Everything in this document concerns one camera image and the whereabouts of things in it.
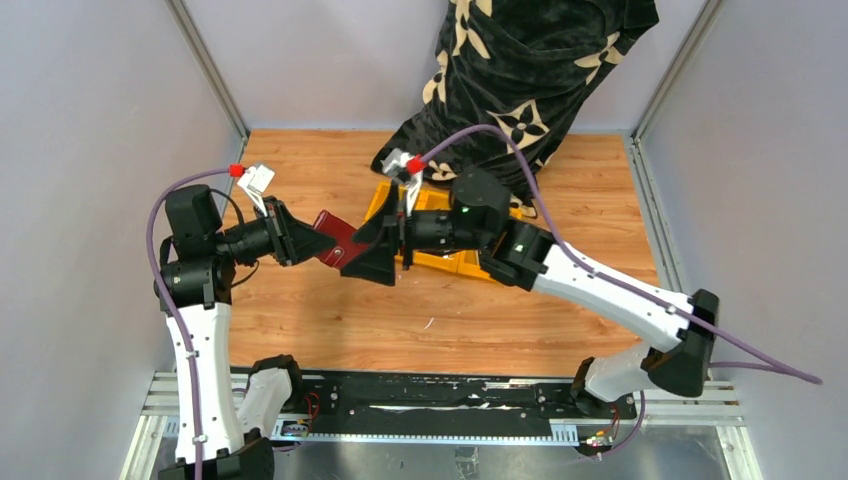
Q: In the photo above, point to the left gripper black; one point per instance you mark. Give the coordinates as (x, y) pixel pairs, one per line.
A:
(292, 241)

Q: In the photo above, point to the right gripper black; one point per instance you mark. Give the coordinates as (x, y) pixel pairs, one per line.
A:
(377, 261)

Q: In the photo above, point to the red leather card holder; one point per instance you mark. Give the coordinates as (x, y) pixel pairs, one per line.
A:
(345, 248)

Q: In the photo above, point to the yellow three-compartment bin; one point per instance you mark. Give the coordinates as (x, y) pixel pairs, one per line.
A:
(480, 215)

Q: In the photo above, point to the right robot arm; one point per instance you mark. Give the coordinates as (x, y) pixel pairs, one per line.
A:
(676, 343)

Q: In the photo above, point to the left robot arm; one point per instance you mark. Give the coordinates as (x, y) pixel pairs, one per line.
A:
(219, 437)

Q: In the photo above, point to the black floral blanket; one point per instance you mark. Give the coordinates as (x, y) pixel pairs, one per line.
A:
(523, 67)

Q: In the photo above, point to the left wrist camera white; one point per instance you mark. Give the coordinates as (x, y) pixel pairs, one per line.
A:
(254, 183)

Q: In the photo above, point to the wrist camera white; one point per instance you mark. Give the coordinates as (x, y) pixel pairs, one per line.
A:
(254, 183)
(406, 170)

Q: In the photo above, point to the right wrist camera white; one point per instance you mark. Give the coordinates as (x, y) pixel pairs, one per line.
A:
(406, 170)

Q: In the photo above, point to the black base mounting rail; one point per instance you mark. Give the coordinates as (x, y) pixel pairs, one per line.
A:
(393, 407)

